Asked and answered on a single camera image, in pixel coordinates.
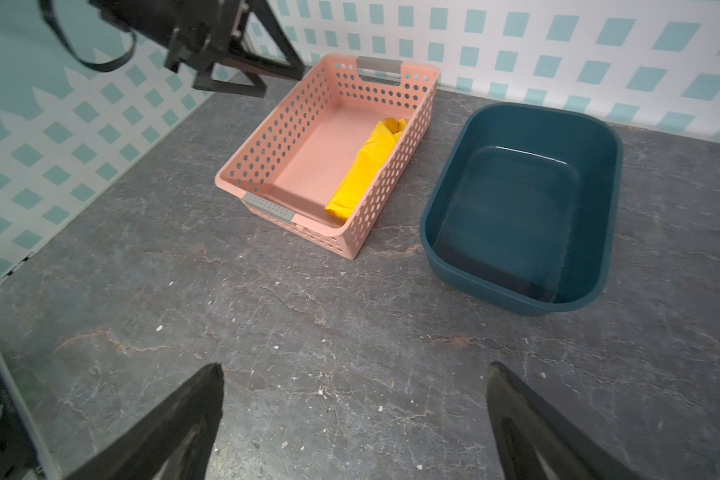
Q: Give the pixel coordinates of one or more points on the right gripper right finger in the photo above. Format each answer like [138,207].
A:
[532,436]

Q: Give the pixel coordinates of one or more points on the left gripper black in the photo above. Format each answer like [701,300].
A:
[202,34]

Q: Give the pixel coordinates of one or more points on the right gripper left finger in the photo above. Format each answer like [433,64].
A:
[173,441]

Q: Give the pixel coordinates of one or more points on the pink plastic basket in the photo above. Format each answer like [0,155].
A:
[288,169]

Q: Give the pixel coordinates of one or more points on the teal plastic tray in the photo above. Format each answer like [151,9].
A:
[523,213]

